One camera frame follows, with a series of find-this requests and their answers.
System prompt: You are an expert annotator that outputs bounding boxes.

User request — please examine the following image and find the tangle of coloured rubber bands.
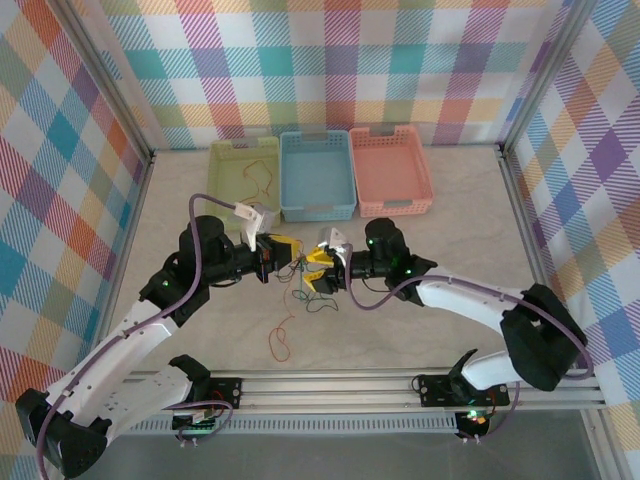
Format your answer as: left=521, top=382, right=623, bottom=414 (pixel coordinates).
left=291, top=255, right=331, bottom=306

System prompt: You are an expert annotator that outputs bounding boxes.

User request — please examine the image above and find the thin black cable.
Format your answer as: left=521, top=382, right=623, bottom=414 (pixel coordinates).
left=303, top=293, right=342, bottom=314

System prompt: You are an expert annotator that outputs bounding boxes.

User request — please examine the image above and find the thin orange cable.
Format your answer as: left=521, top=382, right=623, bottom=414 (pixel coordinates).
left=243, top=158, right=275, bottom=214

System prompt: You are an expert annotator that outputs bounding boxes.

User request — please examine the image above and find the thin red cable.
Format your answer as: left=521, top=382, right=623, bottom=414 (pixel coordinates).
left=268, top=269, right=301, bottom=362

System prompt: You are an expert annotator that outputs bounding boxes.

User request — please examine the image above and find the blue plastic basket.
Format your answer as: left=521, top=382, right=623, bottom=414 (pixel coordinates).
left=278, top=130, right=359, bottom=224

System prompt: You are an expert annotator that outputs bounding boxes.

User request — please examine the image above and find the green plastic basket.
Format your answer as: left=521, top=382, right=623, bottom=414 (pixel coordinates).
left=206, top=137, right=282, bottom=225

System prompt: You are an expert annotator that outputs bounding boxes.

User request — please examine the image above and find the pink plastic basket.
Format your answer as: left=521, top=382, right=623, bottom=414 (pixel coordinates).
left=348, top=125, right=435, bottom=219

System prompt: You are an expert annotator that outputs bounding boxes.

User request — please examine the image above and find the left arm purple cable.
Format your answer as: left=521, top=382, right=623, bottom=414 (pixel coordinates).
left=37, top=193, right=239, bottom=474

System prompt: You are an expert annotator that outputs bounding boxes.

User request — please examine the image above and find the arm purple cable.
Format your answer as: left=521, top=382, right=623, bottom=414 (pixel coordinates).
left=344, top=257, right=596, bottom=444
left=37, top=193, right=239, bottom=474

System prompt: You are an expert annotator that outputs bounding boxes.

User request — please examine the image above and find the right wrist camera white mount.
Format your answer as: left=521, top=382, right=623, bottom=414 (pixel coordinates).
left=322, top=227, right=354, bottom=264

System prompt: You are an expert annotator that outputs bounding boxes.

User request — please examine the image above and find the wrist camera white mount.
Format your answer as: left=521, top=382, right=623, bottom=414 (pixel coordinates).
left=233, top=202, right=276, bottom=253
left=322, top=227, right=354, bottom=264

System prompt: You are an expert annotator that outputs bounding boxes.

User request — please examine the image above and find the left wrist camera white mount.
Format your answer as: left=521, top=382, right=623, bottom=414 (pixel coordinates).
left=233, top=202, right=276, bottom=253

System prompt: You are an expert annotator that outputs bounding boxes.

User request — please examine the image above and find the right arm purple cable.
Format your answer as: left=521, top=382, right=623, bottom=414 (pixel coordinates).
left=344, top=257, right=596, bottom=444

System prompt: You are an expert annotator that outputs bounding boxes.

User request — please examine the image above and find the aluminium mounting rail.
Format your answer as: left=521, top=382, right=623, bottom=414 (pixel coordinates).
left=54, top=368, right=609, bottom=415

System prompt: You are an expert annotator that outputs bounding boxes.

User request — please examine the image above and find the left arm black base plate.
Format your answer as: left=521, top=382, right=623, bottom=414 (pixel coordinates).
left=151, top=377, right=243, bottom=410

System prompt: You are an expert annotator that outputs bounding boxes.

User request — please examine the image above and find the slotted grey cable duct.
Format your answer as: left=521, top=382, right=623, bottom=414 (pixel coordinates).
left=79, top=417, right=459, bottom=435

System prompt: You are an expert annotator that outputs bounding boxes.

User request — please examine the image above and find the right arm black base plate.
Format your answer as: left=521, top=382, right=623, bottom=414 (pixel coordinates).
left=417, top=373, right=511, bottom=407

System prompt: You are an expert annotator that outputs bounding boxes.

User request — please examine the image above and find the aluminium frame post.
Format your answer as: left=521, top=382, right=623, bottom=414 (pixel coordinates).
left=49, top=0, right=157, bottom=161
left=498, top=0, right=594, bottom=151

